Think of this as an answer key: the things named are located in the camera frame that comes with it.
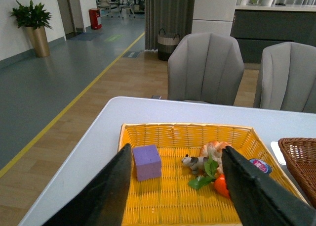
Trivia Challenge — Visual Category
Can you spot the grey upholstered chair right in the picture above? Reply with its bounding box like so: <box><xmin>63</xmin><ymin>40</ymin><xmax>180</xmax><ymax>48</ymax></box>
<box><xmin>253</xmin><ymin>42</ymin><xmax>316</xmax><ymax>113</ymax></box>

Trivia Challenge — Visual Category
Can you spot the grey upholstered chair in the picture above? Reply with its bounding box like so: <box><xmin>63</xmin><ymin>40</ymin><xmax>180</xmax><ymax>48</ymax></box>
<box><xmin>167</xmin><ymin>32</ymin><xmax>244</xmax><ymax>105</ymax></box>
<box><xmin>253</xmin><ymin>42</ymin><xmax>316</xmax><ymax>113</ymax></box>

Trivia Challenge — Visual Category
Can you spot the grey upholstered chair left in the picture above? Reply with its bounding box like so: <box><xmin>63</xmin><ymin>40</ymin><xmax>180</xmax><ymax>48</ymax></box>
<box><xmin>167</xmin><ymin>32</ymin><xmax>244</xmax><ymax>105</ymax></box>

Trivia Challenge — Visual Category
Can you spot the purple foam cube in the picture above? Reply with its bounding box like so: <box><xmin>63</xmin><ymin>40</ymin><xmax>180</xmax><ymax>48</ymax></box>
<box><xmin>132</xmin><ymin>144</ymin><xmax>162</xmax><ymax>181</ymax></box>

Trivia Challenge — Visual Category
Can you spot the toy croissant bread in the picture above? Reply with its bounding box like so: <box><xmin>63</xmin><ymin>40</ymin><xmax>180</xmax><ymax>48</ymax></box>
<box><xmin>199</xmin><ymin>140</ymin><xmax>231</xmax><ymax>175</ymax></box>

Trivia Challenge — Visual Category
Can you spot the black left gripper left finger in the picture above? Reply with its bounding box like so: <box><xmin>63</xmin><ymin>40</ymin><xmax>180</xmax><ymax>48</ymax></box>
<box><xmin>44</xmin><ymin>143</ymin><xmax>132</xmax><ymax>226</ymax></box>

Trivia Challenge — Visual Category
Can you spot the orange toy carrot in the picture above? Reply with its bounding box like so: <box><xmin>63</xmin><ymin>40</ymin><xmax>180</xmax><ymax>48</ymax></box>
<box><xmin>188</xmin><ymin>153</ymin><xmax>232</xmax><ymax>199</ymax></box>

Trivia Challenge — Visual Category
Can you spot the striped laundry basket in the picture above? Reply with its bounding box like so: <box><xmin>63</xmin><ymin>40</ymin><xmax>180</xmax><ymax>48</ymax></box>
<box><xmin>158</xmin><ymin>28</ymin><xmax>181</xmax><ymax>61</ymax></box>

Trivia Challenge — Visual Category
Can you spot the brown wicker basket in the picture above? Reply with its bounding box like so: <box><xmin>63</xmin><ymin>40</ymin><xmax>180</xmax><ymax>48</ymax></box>
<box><xmin>278</xmin><ymin>137</ymin><xmax>316</xmax><ymax>207</ymax></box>

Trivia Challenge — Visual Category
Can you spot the dark counter cabinet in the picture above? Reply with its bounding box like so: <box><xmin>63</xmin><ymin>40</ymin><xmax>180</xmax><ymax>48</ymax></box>
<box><xmin>231</xmin><ymin>4</ymin><xmax>316</xmax><ymax>63</ymax></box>

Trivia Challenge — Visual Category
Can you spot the white pillar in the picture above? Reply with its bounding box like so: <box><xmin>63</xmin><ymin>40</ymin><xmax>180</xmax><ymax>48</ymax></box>
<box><xmin>192</xmin><ymin>0</ymin><xmax>237</xmax><ymax>36</ymax></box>

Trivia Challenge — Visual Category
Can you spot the small panda figurine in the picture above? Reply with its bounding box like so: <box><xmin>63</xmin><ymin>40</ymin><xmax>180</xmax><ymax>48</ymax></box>
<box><xmin>181</xmin><ymin>154</ymin><xmax>208</xmax><ymax>175</ymax></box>

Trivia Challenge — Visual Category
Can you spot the yellow woven basket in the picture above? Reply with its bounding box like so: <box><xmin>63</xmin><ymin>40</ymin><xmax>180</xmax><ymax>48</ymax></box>
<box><xmin>118</xmin><ymin>123</ymin><xmax>302</xmax><ymax>226</ymax></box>

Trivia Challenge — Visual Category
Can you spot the dark grey curtain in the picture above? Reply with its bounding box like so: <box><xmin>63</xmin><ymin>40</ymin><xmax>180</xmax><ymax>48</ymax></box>
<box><xmin>145</xmin><ymin>0</ymin><xmax>195</xmax><ymax>50</ymax></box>

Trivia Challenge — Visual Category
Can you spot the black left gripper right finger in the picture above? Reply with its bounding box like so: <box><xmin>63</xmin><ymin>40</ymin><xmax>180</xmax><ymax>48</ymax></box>
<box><xmin>222</xmin><ymin>146</ymin><xmax>316</xmax><ymax>226</ymax></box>

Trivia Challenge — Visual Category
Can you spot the small jam jar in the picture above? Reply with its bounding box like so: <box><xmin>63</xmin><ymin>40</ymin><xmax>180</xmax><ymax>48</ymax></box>
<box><xmin>249</xmin><ymin>158</ymin><xmax>272</xmax><ymax>175</ymax></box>

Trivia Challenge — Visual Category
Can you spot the potted plant gold vase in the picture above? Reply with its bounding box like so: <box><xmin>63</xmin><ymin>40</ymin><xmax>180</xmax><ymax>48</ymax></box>
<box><xmin>10</xmin><ymin>0</ymin><xmax>52</xmax><ymax>57</ymax></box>

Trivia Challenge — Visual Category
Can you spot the red bin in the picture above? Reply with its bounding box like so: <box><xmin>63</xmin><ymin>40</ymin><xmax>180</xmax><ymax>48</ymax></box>
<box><xmin>89</xmin><ymin>8</ymin><xmax>102</xmax><ymax>30</ymax></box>

